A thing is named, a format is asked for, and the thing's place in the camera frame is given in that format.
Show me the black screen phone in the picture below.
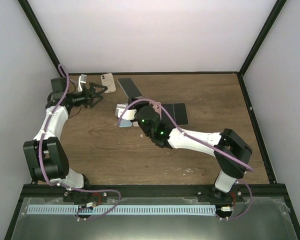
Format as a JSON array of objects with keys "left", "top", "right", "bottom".
[{"left": 161, "top": 103, "right": 175, "bottom": 120}]

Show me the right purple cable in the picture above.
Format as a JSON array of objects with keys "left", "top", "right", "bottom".
[{"left": 117, "top": 97, "right": 255, "bottom": 221}]

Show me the purple cable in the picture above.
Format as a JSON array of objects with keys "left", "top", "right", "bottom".
[
  {"left": 38, "top": 63, "right": 122, "bottom": 221},
  {"left": 117, "top": 97, "right": 255, "bottom": 221}
]

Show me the black frame post left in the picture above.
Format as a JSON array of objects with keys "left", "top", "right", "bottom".
[{"left": 17, "top": 0, "right": 61, "bottom": 76}]

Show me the black frame post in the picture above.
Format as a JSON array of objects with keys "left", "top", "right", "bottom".
[
  {"left": 239, "top": 0, "right": 287, "bottom": 76},
  {"left": 17, "top": 0, "right": 61, "bottom": 76}
]

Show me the light blue slotted strip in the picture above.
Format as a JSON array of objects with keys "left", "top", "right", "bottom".
[{"left": 26, "top": 204, "right": 216, "bottom": 216}]

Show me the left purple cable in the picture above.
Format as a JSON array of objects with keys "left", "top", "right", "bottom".
[{"left": 38, "top": 63, "right": 122, "bottom": 221}]

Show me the black frame post right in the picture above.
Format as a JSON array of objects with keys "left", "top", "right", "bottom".
[{"left": 239, "top": 0, "right": 287, "bottom": 76}]

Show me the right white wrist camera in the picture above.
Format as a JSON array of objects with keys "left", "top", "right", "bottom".
[{"left": 115, "top": 103, "right": 137, "bottom": 121}]

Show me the blue cased phone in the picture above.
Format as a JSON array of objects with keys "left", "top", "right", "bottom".
[{"left": 119, "top": 119, "right": 133, "bottom": 128}]

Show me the green phone from beige case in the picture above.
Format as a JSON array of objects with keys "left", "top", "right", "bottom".
[{"left": 173, "top": 103, "right": 189, "bottom": 126}]

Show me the black front rail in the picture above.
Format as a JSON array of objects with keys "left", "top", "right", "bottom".
[{"left": 22, "top": 183, "right": 287, "bottom": 203}]

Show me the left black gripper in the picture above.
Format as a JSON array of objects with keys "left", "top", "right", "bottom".
[{"left": 66, "top": 82, "right": 108, "bottom": 108}]

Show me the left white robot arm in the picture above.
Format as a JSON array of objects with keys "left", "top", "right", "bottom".
[{"left": 23, "top": 77, "right": 108, "bottom": 202}]

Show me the silver phone from blue case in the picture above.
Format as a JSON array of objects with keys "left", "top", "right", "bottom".
[{"left": 118, "top": 78, "right": 142, "bottom": 99}]

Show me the pink phone case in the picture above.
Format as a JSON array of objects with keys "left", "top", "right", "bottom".
[{"left": 149, "top": 102, "right": 162, "bottom": 121}]

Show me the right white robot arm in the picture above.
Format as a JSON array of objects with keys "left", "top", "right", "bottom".
[{"left": 134, "top": 105, "right": 253, "bottom": 202}]

